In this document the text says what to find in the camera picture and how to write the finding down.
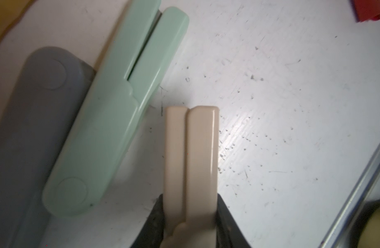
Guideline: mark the grey pruning pliers centre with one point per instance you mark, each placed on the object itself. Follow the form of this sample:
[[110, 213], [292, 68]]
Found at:
[[36, 121]]

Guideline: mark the red plastic tool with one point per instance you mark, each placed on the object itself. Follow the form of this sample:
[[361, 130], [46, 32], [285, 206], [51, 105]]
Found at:
[[366, 10]]

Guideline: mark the beige pruning pliers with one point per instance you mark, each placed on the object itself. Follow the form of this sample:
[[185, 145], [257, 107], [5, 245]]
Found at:
[[190, 177]]

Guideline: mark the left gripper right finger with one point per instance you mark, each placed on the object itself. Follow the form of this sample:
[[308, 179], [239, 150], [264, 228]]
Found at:
[[228, 233]]

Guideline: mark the mint green pliers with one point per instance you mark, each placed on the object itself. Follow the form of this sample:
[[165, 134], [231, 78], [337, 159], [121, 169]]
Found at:
[[132, 69]]

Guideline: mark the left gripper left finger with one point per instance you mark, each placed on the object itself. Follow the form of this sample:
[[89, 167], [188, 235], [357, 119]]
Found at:
[[152, 233]]

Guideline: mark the yellow plastic storage box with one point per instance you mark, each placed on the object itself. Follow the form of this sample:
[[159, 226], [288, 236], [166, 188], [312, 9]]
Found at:
[[11, 12]]

